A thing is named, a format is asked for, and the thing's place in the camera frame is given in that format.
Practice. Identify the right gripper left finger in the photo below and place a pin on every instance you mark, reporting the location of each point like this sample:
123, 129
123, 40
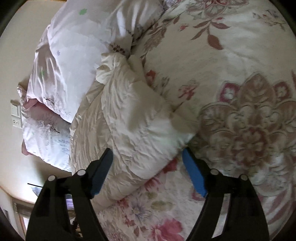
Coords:
63, 210

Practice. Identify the wooden framed door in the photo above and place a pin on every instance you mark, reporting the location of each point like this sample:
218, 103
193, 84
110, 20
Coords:
16, 211

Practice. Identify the white wall socket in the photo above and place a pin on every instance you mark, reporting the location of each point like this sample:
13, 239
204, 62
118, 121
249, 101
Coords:
16, 115

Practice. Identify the right pink tree-print pillow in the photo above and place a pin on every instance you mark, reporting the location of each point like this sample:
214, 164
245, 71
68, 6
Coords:
45, 134

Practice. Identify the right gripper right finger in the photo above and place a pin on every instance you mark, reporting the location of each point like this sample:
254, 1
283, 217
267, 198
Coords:
245, 219

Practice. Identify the floral bed quilt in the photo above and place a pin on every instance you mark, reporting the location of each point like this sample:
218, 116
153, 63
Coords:
231, 65

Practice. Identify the left lavender print pillow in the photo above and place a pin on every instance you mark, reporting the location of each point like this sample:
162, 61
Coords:
70, 49

